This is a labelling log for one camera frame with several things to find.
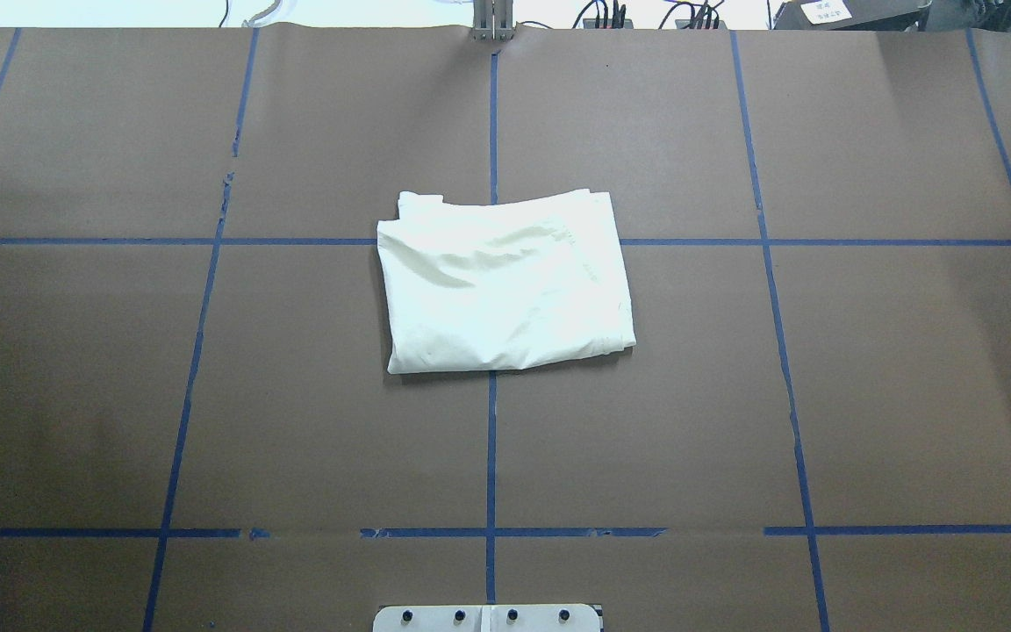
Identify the black cable hub left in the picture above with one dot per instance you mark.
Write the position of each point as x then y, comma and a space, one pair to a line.
603, 16

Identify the cream long-sleeve cat t-shirt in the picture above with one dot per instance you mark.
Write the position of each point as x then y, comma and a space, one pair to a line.
503, 287

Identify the black cable hub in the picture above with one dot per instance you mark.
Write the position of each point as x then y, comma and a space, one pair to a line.
693, 16
603, 16

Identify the grey aluminium frame post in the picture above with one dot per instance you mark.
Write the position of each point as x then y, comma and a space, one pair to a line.
493, 20

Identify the dark box with white label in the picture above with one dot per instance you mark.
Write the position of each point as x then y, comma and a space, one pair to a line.
867, 16

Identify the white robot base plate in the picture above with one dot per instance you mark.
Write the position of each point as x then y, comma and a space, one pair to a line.
489, 617

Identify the black cable hub right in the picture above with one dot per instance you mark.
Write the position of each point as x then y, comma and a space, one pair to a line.
693, 16

